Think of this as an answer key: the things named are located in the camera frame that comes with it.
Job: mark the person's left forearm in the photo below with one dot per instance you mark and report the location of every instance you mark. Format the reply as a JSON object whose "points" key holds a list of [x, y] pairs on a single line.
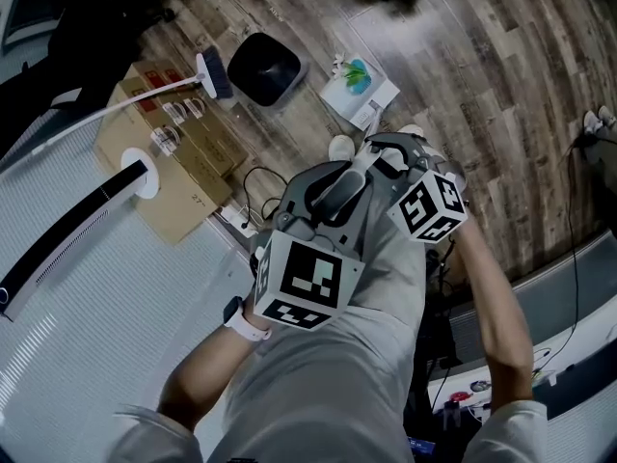
{"points": [[202, 384]]}

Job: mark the black white tower column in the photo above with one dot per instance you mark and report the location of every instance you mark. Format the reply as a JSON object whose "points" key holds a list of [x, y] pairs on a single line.
{"points": [[72, 239]]}

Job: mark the black trash bin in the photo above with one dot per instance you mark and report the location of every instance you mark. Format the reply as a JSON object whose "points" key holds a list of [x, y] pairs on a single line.
{"points": [[260, 65]]}

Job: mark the blue green plastic trash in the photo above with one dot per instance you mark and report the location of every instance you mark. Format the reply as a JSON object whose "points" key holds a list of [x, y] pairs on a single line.
{"points": [[356, 73]]}

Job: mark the cardboard box with red labels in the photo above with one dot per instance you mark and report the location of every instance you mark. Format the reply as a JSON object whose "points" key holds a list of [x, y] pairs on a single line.
{"points": [[217, 143]]}

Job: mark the white power strip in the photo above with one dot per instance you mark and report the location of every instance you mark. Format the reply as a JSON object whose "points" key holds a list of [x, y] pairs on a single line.
{"points": [[236, 220]]}

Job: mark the white broom with dark bristles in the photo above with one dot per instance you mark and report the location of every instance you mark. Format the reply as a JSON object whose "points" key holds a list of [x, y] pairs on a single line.
{"points": [[217, 73]]}

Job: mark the person's right forearm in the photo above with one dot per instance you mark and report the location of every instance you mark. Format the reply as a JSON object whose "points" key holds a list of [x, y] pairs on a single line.
{"points": [[496, 316]]}

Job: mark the person in white shirt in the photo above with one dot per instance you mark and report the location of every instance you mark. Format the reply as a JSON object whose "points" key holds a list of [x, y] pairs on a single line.
{"points": [[313, 393]]}

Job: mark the pale pink wristwatch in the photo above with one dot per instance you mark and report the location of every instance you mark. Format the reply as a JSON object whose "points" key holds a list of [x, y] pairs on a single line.
{"points": [[246, 328]]}

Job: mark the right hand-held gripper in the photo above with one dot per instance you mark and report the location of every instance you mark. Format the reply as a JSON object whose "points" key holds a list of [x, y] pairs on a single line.
{"points": [[429, 205]]}

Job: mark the white venetian blinds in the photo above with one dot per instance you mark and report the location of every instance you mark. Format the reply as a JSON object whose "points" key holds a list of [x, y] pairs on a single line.
{"points": [[96, 355]]}

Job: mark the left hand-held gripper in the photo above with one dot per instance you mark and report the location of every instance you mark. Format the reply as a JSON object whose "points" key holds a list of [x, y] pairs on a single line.
{"points": [[308, 282]]}

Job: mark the red tape roll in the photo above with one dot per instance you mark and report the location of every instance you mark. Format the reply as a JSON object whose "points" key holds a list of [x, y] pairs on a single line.
{"points": [[459, 397]]}

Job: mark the person's light trousers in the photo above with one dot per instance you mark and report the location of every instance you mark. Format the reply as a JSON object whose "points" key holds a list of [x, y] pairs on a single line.
{"points": [[395, 268]]}

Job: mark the person's right white shoe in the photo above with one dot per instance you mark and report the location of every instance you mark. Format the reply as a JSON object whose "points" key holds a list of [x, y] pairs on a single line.
{"points": [[410, 130]]}

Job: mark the white office desk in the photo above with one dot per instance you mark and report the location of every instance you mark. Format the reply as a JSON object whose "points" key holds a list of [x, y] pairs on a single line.
{"points": [[593, 335]]}

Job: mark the person's left white shoe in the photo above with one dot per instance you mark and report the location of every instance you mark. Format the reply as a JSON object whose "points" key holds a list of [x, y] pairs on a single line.
{"points": [[341, 147]]}

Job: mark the person's white shoe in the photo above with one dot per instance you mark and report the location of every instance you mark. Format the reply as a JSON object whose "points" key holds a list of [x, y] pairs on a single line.
{"points": [[341, 147], [410, 130]]}

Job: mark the large cardboard box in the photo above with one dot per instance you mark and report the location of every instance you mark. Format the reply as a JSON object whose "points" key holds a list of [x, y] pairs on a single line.
{"points": [[159, 200]]}

